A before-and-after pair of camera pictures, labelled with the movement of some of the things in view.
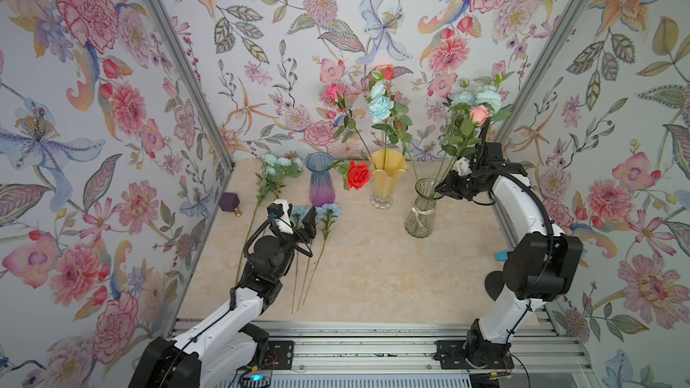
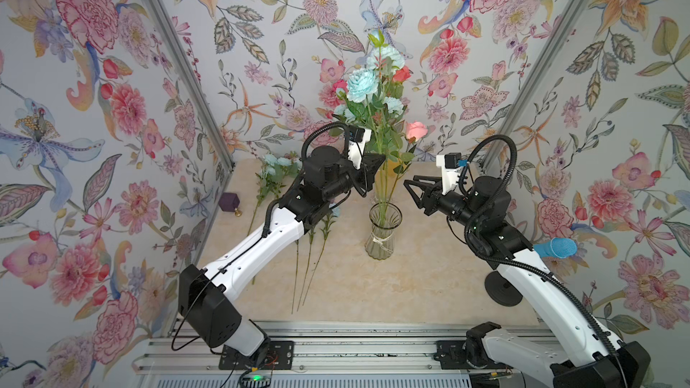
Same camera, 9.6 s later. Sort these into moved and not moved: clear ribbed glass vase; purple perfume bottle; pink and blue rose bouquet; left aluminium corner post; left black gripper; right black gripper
Moved: clear ribbed glass vase; left black gripper; right black gripper; pink and blue rose bouquet
Not moved: purple perfume bottle; left aluminium corner post
